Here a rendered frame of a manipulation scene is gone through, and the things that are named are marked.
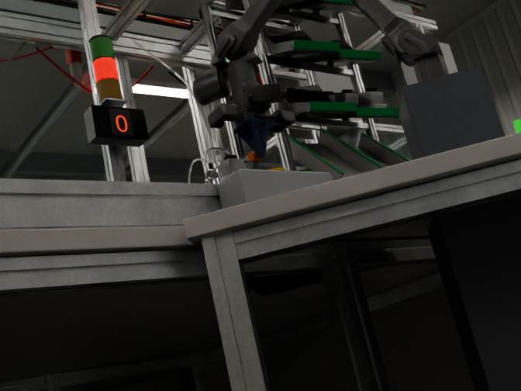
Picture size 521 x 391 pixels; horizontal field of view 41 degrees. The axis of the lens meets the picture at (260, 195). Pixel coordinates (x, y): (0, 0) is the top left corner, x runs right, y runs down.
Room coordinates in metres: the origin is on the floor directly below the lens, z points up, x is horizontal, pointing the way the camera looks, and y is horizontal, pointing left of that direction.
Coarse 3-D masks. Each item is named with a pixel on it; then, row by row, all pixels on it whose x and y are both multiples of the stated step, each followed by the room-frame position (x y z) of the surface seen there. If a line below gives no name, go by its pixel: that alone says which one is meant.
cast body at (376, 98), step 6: (366, 90) 1.61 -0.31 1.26; (372, 90) 1.60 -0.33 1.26; (360, 96) 1.62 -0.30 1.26; (366, 96) 1.61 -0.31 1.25; (372, 96) 1.60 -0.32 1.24; (378, 96) 1.61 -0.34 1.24; (360, 102) 1.63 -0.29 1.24; (366, 102) 1.61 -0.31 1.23; (372, 102) 1.60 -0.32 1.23; (378, 102) 1.62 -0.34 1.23
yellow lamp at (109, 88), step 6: (108, 78) 1.33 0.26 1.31; (114, 78) 1.34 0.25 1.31; (96, 84) 1.34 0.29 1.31; (102, 84) 1.33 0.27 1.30; (108, 84) 1.33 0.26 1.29; (114, 84) 1.34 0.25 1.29; (102, 90) 1.33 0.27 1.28; (108, 90) 1.33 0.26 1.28; (114, 90) 1.34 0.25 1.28; (120, 90) 1.36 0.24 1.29; (102, 96) 1.34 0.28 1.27; (108, 96) 1.33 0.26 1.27; (114, 96) 1.34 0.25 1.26; (120, 96) 1.35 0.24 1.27
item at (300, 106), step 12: (288, 96) 1.73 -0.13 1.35; (300, 96) 1.71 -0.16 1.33; (312, 96) 1.66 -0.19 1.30; (324, 96) 1.62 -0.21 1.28; (288, 108) 1.54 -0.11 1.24; (300, 108) 1.50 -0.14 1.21; (312, 108) 1.47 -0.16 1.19; (324, 108) 1.49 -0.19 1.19; (336, 108) 1.51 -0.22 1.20; (348, 108) 1.53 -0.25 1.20
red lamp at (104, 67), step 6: (96, 60) 1.34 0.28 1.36; (102, 60) 1.33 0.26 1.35; (108, 60) 1.34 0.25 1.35; (114, 60) 1.35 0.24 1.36; (96, 66) 1.34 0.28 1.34; (102, 66) 1.33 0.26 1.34; (108, 66) 1.34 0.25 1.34; (114, 66) 1.35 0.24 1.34; (96, 72) 1.34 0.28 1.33; (102, 72) 1.33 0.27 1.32; (108, 72) 1.33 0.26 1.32; (114, 72) 1.34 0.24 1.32; (96, 78) 1.34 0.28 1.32; (102, 78) 1.34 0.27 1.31
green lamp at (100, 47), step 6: (102, 36) 1.34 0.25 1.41; (90, 42) 1.34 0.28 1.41; (96, 42) 1.33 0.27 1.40; (102, 42) 1.33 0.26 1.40; (108, 42) 1.34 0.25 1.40; (90, 48) 1.35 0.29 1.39; (96, 48) 1.33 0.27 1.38; (102, 48) 1.33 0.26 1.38; (108, 48) 1.34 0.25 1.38; (96, 54) 1.33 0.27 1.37; (102, 54) 1.33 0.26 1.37; (108, 54) 1.34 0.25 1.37; (114, 54) 1.36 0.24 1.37
